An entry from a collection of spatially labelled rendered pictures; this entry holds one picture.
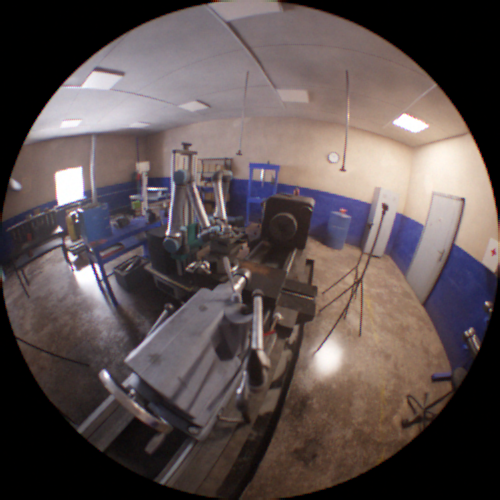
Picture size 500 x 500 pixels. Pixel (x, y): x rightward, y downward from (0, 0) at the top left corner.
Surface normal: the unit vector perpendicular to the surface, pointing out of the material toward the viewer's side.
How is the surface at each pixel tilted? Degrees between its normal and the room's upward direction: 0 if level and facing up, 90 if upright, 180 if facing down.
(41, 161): 90
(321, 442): 0
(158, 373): 0
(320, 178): 90
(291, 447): 0
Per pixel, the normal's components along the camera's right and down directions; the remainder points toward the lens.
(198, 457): 0.08, -0.90
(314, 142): -0.37, 0.37
